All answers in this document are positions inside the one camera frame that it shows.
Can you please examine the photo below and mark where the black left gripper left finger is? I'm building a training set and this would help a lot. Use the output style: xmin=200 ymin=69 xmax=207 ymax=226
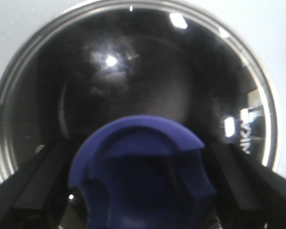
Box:
xmin=0 ymin=139 xmax=79 ymax=229

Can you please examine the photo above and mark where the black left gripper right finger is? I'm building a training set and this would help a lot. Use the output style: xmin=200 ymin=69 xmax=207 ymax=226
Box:
xmin=206 ymin=143 xmax=286 ymax=229

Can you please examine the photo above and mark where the glass lid blue knob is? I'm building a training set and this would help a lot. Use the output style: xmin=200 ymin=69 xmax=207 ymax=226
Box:
xmin=0 ymin=0 xmax=279 ymax=229

